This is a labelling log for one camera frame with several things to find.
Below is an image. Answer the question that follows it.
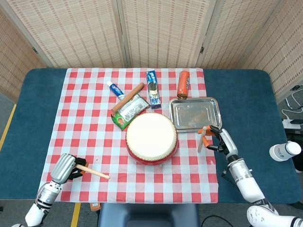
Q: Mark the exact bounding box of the green silver snack packet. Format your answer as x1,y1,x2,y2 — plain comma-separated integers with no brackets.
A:
110,93,151,131

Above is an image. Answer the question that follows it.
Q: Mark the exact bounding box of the brown wooden rolling pin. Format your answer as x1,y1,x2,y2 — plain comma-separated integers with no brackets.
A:
111,82,145,113

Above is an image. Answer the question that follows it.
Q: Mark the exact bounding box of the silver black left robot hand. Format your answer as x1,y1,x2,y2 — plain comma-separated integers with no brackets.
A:
50,153,89,184

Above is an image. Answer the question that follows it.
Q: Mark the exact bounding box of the rectangular stainless steel tray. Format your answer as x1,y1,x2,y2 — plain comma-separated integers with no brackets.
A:
168,96,223,133

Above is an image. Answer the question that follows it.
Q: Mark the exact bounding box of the white plastic bottle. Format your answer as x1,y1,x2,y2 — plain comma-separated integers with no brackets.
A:
269,140,302,163

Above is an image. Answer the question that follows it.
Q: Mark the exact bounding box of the blue cookie packet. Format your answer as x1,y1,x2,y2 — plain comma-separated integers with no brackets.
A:
145,70,162,110

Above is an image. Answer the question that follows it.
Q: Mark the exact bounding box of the woven beige folding screen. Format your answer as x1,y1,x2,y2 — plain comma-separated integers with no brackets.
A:
0,0,303,102

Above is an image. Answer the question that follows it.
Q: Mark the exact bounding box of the teal table cover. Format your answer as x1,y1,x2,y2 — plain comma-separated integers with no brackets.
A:
0,68,298,204

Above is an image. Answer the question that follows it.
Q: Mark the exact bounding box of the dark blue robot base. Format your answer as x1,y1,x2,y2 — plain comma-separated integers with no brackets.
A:
98,202,200,227

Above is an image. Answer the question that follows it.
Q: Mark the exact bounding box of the black floor cable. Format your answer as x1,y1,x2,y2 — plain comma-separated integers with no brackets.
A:
201,214,235,227

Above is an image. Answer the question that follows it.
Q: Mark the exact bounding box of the white power strip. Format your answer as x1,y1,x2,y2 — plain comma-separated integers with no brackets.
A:
283,118,303,130

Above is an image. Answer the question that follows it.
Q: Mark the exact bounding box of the orange cylindrical can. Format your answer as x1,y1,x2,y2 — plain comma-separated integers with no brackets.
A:
177,70,191,99

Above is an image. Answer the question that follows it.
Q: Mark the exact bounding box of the white blue toothpaste tube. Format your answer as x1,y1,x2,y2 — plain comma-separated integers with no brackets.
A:
106,80,126,100

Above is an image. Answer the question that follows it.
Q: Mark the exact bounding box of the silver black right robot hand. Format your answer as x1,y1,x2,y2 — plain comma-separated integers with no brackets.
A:
200,125,239,158

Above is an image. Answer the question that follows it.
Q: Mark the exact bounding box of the red drum with white skin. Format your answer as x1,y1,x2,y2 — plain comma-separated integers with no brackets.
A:
125,112,178,166

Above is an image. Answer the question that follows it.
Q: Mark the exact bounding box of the red white checkered tablecloth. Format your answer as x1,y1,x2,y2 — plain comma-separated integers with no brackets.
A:
39,68,220,204

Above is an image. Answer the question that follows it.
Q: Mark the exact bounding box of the light wooden drumstick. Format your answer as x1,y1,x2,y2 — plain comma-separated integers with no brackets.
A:
197,126,207,153
75,164,111,180

